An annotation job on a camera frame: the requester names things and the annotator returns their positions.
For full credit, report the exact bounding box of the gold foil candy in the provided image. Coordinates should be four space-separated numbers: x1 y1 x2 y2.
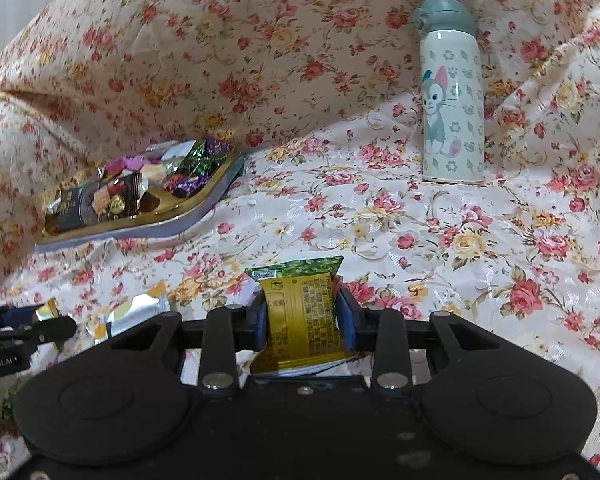
32 298 74 327

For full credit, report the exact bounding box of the floral sofa cover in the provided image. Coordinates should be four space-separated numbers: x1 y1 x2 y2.
0 0 600 468

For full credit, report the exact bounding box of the green gold snack packet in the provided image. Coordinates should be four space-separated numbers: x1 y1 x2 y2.
246 256 353 376

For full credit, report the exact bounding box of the purple candy wrapper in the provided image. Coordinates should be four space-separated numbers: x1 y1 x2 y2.
164 174 210 198

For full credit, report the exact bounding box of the green candy in tray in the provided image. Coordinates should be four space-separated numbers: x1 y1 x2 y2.
178 139 233 176

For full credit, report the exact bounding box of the silver yellow snack packet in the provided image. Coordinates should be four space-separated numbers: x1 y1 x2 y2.
87 281 171 344

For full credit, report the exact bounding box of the cat print water bottle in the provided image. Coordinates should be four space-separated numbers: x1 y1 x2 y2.
412 0 484 183

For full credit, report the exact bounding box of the gold purple snack tray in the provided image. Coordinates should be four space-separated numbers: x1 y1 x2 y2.
35 140 245 252

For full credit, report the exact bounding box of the black cracker packet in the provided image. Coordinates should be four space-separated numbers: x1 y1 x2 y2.
42 171 146 235

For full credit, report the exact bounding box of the pink candy wrapper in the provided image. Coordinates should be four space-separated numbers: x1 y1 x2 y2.
104 155 151 178

